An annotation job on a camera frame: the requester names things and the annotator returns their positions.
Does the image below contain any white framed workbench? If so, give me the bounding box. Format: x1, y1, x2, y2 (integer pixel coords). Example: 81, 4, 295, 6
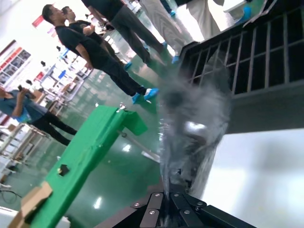
53, 63, 92, 103

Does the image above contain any large red white poster board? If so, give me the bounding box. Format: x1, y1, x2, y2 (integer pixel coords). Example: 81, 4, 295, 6
0, 39, 33, 86

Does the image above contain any person in grey trousers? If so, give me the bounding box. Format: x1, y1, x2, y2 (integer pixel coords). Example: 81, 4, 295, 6
80, 0, 170, 67

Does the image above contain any brown cardboard box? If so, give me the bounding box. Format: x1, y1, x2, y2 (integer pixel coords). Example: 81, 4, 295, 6
8, 181, 53, 228

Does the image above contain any person in beige trousers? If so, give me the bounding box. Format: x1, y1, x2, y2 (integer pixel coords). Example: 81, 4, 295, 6
140, 0, 208, 65

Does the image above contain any grey translucent antistatic bag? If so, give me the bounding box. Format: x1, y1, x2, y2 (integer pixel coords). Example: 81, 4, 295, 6
156, 44, 233, 228

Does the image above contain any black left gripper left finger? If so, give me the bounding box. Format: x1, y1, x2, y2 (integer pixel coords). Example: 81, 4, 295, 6
95, 185, 166, 228

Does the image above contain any man in dark shirt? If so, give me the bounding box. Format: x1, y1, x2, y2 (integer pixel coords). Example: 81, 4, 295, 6
61, 6, 133, 71

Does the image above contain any small red white poster board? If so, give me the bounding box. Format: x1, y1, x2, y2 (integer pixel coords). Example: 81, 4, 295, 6
32, 14, 45, 28

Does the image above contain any black floor cable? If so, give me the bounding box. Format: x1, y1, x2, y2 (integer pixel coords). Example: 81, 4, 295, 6
0, 182, 23, 205

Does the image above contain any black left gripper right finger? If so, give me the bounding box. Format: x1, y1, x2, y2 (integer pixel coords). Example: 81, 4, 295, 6
170, 187, 257, 228

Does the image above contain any metal shelf rack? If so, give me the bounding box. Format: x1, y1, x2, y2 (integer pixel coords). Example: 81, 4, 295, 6
0, 123, 52, 167

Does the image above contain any man in black T-shirt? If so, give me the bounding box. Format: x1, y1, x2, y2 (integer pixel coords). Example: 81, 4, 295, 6
42, 4, 160, 105

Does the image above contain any white table leg with foot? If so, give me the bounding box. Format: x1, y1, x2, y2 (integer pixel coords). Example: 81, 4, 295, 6
116, 129, 160, 164

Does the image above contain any blue shoe cover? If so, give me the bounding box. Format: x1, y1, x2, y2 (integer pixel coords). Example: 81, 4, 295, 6
242, 6, 253, 23

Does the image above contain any small black block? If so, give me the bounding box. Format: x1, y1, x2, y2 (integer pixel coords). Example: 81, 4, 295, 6
57, 163, 70, 177

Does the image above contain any black slotted container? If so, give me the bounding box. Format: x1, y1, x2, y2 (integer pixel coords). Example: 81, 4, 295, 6
177, 0, 304, 135

